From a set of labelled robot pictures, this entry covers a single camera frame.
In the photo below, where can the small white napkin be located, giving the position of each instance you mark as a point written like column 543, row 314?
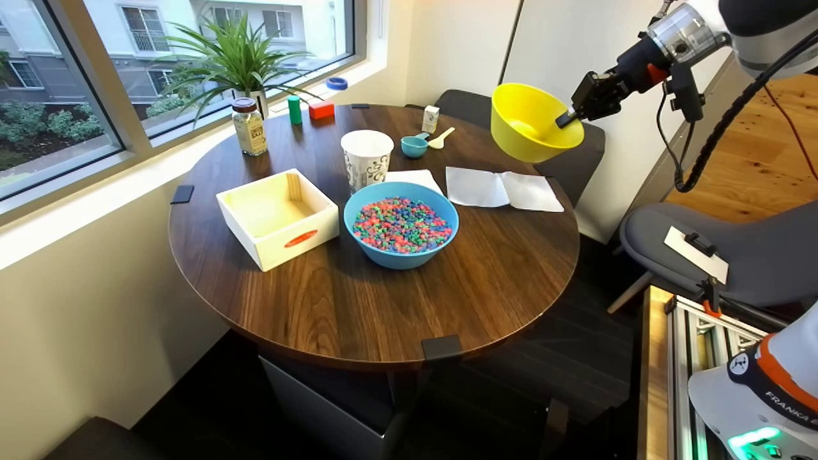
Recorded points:
column 420, row 176

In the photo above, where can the blue bowl of colourful beads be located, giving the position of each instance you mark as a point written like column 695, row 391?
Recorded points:
column 400, row 226

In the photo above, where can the metal robot stand frame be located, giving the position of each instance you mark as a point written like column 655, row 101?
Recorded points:
column 678, row 338

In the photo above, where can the grey chair right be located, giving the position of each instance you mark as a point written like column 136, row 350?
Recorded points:
column 769, row 261

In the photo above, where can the white card on chair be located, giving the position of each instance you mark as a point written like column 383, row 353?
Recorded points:
column 711, row 264

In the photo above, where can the red block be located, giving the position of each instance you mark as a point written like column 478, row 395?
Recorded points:
column 323, row 112

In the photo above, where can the white wooden box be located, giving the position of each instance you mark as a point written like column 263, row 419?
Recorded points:
column 279, row 217

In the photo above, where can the white tissue napkin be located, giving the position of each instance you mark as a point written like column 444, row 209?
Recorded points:
column 476, row 188

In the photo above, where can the grey chair left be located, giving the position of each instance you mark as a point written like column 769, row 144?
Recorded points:
column 570, row 169

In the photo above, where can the grey chair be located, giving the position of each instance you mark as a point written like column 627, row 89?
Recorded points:
column 570, row 169
column 769, row 261

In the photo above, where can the glass jar with dark lid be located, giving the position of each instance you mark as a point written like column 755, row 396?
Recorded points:
column 248, row 126

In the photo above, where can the cream plastic spoon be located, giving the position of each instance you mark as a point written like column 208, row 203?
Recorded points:
column 435, row 144

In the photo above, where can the patterned paper cup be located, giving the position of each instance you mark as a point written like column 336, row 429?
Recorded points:
column 365, row 157

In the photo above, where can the potted green plant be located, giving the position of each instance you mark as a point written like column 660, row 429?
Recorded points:
column 228, row 62

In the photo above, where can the small yellow white packet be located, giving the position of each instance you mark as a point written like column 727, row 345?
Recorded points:
column 429, row 117

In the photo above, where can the black table edge clip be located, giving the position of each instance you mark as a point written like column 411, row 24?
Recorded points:
column 441, row 349

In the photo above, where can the green block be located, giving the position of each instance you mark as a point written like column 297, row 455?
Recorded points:
column 294, row 111

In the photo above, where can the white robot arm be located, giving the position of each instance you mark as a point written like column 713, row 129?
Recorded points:
column 687, row 32

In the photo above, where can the white orange robot base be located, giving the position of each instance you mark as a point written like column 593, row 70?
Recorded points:
column 763, row 405

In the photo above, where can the yellow plastic bowl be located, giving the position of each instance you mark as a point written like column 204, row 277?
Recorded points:
column 521, row 123

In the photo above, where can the blue lid on sill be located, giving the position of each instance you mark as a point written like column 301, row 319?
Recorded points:
column 338, row 82

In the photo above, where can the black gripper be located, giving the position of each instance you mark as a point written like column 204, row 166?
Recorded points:
column 600, row 93

